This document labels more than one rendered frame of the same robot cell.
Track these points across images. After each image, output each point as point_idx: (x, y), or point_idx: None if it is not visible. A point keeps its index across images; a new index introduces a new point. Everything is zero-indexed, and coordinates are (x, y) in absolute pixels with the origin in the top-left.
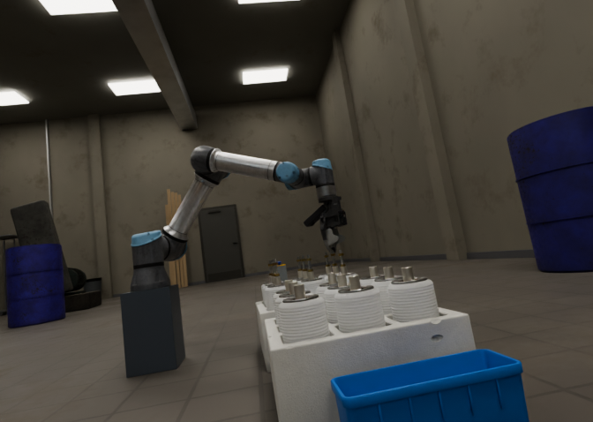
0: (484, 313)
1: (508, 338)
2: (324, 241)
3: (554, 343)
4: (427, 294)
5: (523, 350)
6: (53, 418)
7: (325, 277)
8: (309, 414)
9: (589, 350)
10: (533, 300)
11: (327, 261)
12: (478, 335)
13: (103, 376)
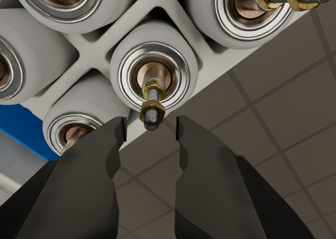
0: (284, 180)
1: (162, 205)
2: (61, 155)
3: (144, 226)
4: None
5: (127, 213)
6: None
7: (120, 45)
8: None
9: (127, 238)
10: (333, 212)
11: (279, 0)
12: (174, 186)
13: None
